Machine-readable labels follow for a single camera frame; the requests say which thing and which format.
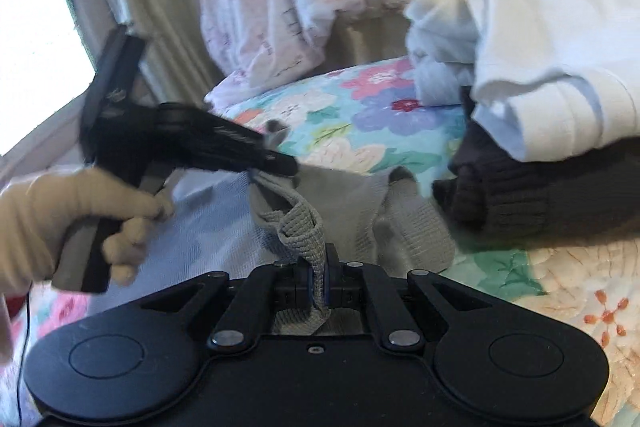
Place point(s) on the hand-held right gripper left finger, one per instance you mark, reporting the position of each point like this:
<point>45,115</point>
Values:
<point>301,287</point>

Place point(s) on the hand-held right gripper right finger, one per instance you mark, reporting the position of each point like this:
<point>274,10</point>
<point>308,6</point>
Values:
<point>335,287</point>

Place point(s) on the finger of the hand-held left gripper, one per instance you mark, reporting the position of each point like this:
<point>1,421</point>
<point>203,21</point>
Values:
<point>250,161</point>
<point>215,127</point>

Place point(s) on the grey waffle shirt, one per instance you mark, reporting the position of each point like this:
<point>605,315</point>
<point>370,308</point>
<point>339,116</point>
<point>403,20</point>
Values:
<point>350,207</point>

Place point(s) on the white folded clothes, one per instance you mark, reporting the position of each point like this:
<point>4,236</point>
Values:
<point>540,57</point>

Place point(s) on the person's left hand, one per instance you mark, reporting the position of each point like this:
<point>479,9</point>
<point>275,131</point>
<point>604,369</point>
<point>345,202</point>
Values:
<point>45,217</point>

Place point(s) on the window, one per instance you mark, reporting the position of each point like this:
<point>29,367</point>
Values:
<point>35,57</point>

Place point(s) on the beige curtain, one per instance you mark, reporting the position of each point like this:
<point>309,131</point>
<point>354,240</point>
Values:
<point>165,7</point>

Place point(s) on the floral blanket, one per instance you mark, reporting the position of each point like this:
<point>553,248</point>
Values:
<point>380,117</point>

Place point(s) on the pale blue folded cloth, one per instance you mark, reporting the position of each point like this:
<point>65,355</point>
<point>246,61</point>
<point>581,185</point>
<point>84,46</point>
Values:
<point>440,79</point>

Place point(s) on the dark knit sweater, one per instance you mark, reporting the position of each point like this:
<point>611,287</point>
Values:
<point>525,202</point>

